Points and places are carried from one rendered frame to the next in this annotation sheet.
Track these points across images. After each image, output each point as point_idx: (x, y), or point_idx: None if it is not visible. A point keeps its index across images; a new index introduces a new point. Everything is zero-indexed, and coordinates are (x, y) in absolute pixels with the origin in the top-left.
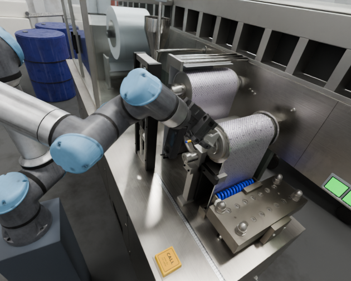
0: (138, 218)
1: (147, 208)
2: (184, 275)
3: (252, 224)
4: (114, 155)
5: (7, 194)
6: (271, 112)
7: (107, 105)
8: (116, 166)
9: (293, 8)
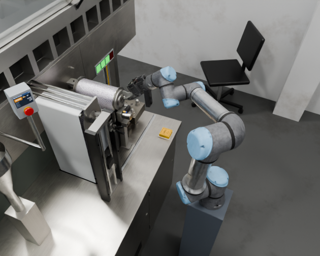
0: (159, 157)
1: (149, 158)
2: (164, 127)
3: (130, 102)
4: (126, 213)
5: (217, 168)
6: (64, 83)
7: (177, 89)
8: (136, 200)
9: (35, 30)
